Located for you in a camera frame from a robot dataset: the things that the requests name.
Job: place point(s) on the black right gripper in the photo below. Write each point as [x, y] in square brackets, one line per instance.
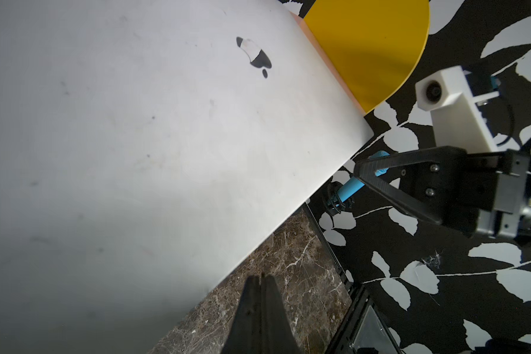
[493, 197]

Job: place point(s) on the yellow two-tier toy shelf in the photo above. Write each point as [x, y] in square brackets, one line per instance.
[371, 46]

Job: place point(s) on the silver laptop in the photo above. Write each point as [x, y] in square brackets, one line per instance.
[146, 149]

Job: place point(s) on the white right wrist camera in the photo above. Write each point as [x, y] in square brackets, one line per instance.
[453, 96]

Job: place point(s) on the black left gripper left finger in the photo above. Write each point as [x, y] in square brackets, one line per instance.
[245, 332]

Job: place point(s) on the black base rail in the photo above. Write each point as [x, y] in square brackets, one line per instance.
[362, 330]

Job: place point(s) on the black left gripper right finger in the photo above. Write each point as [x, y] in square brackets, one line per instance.
[277, 336]

